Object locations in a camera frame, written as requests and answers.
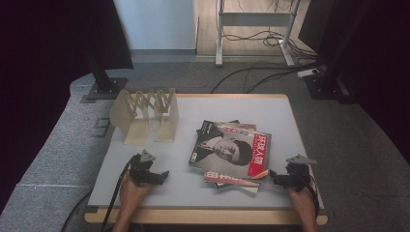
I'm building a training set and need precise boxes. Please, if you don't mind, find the red-brown cover magazine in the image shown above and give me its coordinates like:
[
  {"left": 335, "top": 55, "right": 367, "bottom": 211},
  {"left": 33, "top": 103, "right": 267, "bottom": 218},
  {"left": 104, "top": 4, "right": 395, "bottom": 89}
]
[{"left": 202, "top": 121, "right": 261, "bottom": 189}]

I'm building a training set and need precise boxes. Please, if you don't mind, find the portrait cover magazine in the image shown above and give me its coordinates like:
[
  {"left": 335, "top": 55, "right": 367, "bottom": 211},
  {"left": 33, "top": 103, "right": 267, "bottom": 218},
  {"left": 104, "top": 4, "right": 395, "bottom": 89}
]
[{"left": 188, "top": 120, "right": 273, "bottom": 180}]

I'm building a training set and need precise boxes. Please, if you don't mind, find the black floor cable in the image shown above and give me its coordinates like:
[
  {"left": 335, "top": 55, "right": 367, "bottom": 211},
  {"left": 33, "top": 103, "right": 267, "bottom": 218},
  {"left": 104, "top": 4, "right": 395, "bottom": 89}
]
[
  {"left": 210, "top": 61, "right": 323, "bottom": 95},
  {"left": 245, "top": 64, "right": 323, "bottom": 94},
  {"left": 62, "top": 189, "right": 93, "bottom": 232}
]

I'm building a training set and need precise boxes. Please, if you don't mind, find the black curtain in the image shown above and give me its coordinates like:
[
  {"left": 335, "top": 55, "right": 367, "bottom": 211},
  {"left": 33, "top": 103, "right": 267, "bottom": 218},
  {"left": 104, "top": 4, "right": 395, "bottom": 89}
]
[
  {"left": 0, "top": 0, "right": 134, "bottom": 214},
  {"left": 298, "top": 0, "right": 410, "bottom": 165}
]

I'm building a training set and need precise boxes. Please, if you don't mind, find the person's right hand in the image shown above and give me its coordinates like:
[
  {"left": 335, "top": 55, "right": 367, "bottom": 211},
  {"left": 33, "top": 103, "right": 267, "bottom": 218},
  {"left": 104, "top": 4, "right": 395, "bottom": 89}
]
[{"left": 286, "top": 183, "right": 317, "bottom": 214}]

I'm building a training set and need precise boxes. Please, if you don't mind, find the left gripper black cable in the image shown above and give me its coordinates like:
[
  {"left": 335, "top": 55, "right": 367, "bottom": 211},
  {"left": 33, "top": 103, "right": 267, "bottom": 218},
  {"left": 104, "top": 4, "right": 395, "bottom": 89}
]
[{"left": 100, "top": 154, "right": 139, "bottom": 232}]

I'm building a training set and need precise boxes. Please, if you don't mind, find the person's left hand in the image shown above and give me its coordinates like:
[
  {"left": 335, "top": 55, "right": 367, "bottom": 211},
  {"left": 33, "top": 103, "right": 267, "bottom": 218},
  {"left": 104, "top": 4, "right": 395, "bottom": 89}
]
[{"left": 119, "top": 172, "right": 155, "bottom": 207}]

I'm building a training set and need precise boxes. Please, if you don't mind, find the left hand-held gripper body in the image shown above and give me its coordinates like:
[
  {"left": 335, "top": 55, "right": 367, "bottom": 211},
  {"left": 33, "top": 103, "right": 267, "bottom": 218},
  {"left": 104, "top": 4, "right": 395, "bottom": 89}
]
[{"left": 129, "top": 149, "right": 162, "bottom": 187}]

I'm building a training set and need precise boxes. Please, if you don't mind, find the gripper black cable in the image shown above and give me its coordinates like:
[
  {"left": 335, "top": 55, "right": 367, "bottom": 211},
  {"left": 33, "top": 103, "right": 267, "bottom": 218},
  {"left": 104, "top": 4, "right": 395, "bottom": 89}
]
[
  {"left": 304, "top": 173, "right": 321, "bottom": 218},
  {"left": 100, "top": 154, "right": 139, "bottom": 232}
]

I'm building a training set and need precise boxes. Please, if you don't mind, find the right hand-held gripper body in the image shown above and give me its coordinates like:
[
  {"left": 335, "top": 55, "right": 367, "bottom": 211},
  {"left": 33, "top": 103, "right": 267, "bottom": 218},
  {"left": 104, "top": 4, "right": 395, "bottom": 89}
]
[{"left": 283, "top": 154, "right": 318, "bottom": 191}]

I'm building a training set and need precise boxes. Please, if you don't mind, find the white metal desk frame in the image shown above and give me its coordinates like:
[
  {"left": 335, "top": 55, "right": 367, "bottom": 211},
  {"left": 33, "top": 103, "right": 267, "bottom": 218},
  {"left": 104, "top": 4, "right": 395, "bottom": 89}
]
[{"left": 215, "top": 0, "right": 303, "bottom": 68}]

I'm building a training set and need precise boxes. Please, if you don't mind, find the black stand with base plate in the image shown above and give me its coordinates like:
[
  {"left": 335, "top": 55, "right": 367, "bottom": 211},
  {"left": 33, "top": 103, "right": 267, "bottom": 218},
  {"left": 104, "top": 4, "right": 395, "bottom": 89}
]
[
  {"left": 85, "top": 57, "right": 129, "bottom": 102},
  {"left": 304, "top": 0, "right": 368, "bottom": 104}
]

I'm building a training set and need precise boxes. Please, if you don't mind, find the tangle of black cables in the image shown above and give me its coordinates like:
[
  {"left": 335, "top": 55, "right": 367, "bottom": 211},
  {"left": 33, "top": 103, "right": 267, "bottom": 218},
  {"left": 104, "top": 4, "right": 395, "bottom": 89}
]
[{"left": 221, "top": 30, "right": 318, "bottom": 61}]

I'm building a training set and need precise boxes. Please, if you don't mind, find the dark blue cover magazine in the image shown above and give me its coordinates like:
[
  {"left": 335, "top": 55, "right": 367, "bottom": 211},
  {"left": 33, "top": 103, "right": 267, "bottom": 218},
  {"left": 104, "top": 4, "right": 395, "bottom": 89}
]
[{"left": 195, "top": 119, "right": 241, "bottom": 191}]

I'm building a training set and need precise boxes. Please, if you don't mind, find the beige expandable book rack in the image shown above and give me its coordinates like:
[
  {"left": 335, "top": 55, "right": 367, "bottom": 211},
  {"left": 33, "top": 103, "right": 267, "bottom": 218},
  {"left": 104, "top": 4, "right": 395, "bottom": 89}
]
[{"left": 109, "top": 87, "right": 180, "bottom": 146}]

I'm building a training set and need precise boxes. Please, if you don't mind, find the floor socket plate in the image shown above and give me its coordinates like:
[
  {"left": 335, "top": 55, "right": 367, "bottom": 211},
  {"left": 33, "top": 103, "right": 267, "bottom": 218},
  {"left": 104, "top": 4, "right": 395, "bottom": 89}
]
[{"left": 93, "top": 117, "right": 112, "bottom": 138}]

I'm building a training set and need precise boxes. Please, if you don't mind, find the white power strip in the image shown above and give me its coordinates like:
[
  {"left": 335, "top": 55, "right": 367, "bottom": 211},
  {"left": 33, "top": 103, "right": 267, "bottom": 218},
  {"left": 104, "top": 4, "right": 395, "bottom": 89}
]
[{"left": 297, "top": 68, "right": 321, "bottom": 79}]

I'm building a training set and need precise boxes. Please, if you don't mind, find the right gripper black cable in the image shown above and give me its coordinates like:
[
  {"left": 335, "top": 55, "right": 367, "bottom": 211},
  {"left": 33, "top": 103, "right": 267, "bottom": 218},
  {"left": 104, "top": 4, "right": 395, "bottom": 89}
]
[{"left": 304, "top": 173, "right": 321, "bottom": 218}]

